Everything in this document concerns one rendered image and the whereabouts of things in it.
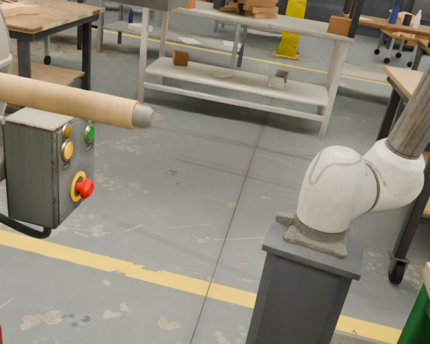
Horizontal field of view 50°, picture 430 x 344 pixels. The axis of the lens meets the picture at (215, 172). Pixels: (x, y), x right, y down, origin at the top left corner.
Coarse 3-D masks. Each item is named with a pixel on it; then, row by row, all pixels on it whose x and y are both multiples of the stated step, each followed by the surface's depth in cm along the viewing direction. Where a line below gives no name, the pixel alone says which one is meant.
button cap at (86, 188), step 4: (84, 180) 87; (88, 180) 88; (76, 184) 88; (80, 184) 88; (84, 184) 87; (88, 184) 87; (92, 184) 89; (76, 188) 88; (80, 188) 88; (84, 188) 87; (88, 188) 87; (92, 188) 89; (80, 192) 87; (84, 192) 87; (88, 192) 87; (92, 192) 90; (84, 196) 87; (88, 196) 88
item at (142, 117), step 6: (138, 108) 49; (144, 108) 49; (150, 108) 50; (132, 114) 49; (138, 114) 49; (144, 114) 49; (150, 114) 49; (132, 120) 49; (138, 120) 49; (144, 120) 49; (150, 120) 49; (138, 126) 50; (144, 126) 50; (150, 126) 50
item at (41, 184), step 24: (24, 120) 77; (48, 120) 79; (72, 120) 81; (24, 144) 78; (48, 144) 77; (72, 144) 82; (24, 168) 80; (48, 168) 79; (72, 168) 85; (24, 192) 82; (48, 192) 81; (72, 192) 86; (0, 216) 87; (24, 216) 84; (48, 216) 83
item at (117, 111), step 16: (0, 80) 51; (16, 80) 51; (32, 80) 51; (0, 96) 51; (16, 96) 50; (32, 96) 50; (48, 96) 50; (64, 96) 50; (80, 96) 50; (96, 96) 50; (112, 96) 50; (64, 112) 50; (80, 112) 50; (96, 112) 49; (112, 112) 49; (128, 112) 49; (128, 128) 50
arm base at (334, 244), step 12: (276, 216) 138; (288, 216) 137; (300, 228) 132; (348, 228) 140; (288, 240) 131; (300, 240) 130; (312, 240) 130; (324, 240) 129; (336, 240) 130; (324, 252) 129; (336, 252) 128
